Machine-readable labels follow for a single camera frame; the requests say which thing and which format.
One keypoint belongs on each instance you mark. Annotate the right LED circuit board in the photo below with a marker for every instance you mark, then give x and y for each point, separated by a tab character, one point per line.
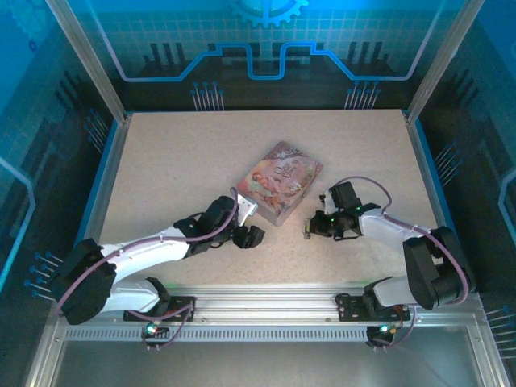
383	329

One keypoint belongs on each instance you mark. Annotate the aluminium table side rail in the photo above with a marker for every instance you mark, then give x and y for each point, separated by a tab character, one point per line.
421	161
115	161

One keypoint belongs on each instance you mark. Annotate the pink printed tin box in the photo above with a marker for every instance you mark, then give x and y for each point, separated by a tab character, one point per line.
282	173

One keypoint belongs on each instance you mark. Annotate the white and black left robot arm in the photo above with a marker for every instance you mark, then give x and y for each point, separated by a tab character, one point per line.
141	252

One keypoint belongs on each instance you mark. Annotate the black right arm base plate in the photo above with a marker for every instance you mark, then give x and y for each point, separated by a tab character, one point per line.
348	308

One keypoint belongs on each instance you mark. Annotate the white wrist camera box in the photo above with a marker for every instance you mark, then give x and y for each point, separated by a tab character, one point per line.
328	203
246	207

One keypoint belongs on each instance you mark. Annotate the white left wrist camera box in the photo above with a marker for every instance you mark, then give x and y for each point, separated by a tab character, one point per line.
246	207

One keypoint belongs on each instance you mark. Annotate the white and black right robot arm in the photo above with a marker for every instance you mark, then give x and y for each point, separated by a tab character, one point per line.
387	227

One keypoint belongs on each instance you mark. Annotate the aluminium mounting rail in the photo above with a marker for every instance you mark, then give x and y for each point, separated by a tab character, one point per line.
266	302

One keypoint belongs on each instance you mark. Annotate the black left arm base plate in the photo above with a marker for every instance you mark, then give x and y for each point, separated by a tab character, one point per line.
181	308

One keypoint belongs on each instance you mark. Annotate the grey metal panel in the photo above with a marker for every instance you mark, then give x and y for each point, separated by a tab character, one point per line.
258	363

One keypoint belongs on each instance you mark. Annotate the left LED circuit board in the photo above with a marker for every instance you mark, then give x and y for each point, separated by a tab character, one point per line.
152	328

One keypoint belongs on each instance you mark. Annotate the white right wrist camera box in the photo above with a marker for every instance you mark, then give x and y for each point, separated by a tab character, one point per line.
328	203

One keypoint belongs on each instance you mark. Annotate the aluminium frame post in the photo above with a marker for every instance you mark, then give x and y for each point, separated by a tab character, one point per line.
443	60
88	60

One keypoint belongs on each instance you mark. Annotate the led circuit board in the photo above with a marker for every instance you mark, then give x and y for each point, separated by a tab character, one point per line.
152	328
383	329

